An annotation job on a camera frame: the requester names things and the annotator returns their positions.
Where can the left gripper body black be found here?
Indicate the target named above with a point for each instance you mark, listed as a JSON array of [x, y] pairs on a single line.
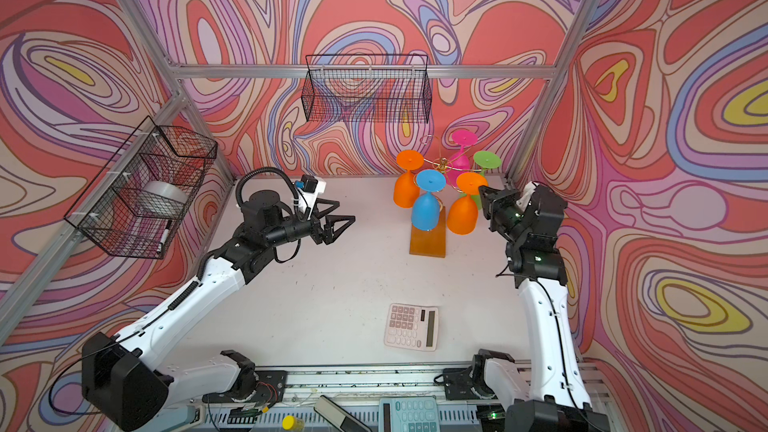
[[316, 234]]

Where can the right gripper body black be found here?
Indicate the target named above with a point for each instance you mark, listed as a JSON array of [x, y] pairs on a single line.
[[505, 213]]

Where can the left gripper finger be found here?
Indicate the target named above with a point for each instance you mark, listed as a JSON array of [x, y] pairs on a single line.
[[335, 227], [324, 209]]

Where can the orange wine glass front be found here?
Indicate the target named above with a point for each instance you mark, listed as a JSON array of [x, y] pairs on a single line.
[[463, 214]]

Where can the orange wine glass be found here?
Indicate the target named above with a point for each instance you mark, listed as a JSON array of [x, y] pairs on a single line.
[[406, 191], [463, 214]]

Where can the gold wire rack wooden base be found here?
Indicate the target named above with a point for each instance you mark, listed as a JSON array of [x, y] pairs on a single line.
[[432, 243]]

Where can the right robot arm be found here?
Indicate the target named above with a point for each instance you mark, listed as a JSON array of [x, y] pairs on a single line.
[[554, 398]]

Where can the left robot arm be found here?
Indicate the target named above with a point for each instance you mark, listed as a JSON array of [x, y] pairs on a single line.
[[121, 375]]

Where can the green wine glass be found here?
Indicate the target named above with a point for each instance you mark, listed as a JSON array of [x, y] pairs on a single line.
[[482, 162]]

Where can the magenta wine glass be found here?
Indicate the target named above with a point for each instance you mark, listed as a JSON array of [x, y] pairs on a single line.
[[459, 162]]

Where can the blue wine glass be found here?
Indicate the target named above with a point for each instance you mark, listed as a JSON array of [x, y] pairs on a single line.
[[426, 210]]

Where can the orange wine glass rear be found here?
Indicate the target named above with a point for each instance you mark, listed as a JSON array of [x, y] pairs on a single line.
[[406, 191]]

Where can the pink calculator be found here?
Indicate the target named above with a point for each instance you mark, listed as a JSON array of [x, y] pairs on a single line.
[[412, 327]]

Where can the marker pen in basket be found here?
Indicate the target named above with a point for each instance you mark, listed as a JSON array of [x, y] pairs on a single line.
[[163, 238]]

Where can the silver tape roll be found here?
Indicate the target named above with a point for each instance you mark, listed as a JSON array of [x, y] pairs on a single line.
[[166, 190]]

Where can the black phone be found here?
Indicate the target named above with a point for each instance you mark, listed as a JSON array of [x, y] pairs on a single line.
[[338, 417]]

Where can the teal calculator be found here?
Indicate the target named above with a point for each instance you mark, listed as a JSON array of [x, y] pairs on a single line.
[[408, 414]]

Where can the black wire basket back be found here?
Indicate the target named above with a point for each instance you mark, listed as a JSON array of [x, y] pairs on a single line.
[[367, 88]]

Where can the black wire basket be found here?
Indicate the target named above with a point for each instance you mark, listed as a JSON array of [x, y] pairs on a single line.
[[367, 88], [122, 220]]

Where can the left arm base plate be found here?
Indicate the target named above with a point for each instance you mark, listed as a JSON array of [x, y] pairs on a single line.
[[266, 388]]

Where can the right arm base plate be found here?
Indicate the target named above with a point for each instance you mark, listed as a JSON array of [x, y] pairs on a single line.
[[457, 384]]

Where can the black wire basket left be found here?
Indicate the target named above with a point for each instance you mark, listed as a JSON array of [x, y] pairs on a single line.
[[122, 220]]

